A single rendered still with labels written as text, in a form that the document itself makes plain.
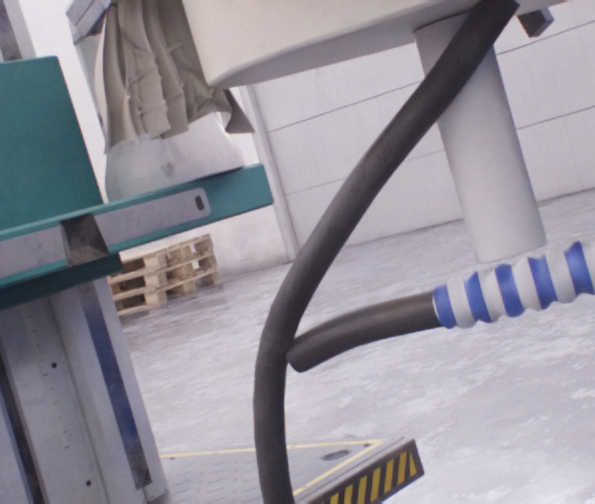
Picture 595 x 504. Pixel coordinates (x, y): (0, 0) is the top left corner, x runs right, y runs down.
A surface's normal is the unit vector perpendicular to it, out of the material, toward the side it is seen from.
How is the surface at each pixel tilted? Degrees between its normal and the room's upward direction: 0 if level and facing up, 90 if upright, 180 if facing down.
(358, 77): 90
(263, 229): 90
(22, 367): 90
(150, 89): 72
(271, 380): 104
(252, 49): 90
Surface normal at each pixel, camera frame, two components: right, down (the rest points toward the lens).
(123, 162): -0.68, -0.14
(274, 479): 0.10, 0.18
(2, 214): 0.70, -0.16
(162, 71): -0.24, 0.31
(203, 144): 0.40, -0.46
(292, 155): -0.59, 0.22
